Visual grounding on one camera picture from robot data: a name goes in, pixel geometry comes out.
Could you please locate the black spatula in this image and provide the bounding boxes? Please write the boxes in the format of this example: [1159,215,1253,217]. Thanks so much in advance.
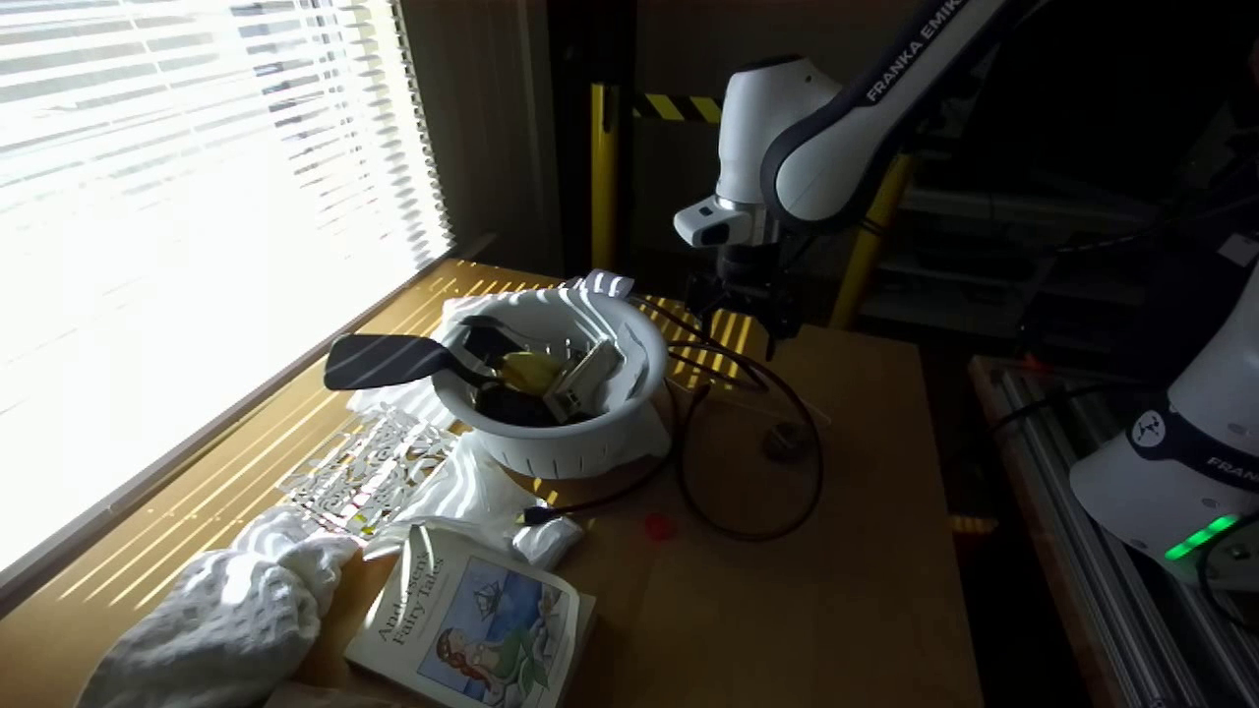
[323,332,499,392]

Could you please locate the shelf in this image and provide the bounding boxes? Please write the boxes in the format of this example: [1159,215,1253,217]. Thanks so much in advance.
[864,147,1164,337]

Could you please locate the black cable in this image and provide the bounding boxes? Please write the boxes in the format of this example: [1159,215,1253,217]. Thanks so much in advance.
[515,293,827,544]

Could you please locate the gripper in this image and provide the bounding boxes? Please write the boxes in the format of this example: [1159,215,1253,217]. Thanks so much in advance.
[685,244,806,363]

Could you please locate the yellow safety barrier frame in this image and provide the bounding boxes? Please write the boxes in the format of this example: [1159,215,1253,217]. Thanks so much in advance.
[588,83,918,333]

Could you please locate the fairy tale book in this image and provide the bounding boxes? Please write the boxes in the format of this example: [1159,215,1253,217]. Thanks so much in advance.
[343,524,599,708]

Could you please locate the clear plastic tray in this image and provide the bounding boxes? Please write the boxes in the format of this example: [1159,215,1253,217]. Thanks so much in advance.
[279,405,461,540]

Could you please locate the window blinds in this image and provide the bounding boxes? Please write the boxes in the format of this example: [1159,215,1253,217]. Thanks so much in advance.
[0,0,455,575]

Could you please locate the white cloth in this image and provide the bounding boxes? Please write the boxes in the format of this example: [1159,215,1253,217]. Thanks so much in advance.
[346,269,682,573]

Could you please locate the white colander bowl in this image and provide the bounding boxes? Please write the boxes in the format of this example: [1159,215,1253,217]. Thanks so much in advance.
[431,285,672,481]

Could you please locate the yellow lemon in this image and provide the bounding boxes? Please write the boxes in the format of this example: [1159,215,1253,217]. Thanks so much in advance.
[500,350,564,396]

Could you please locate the small white box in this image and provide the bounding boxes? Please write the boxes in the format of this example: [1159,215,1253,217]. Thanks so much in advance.
[543,336,629,424]

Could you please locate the white waffle towel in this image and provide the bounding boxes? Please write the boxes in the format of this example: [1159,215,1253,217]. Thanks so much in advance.
[73,505,361,708]

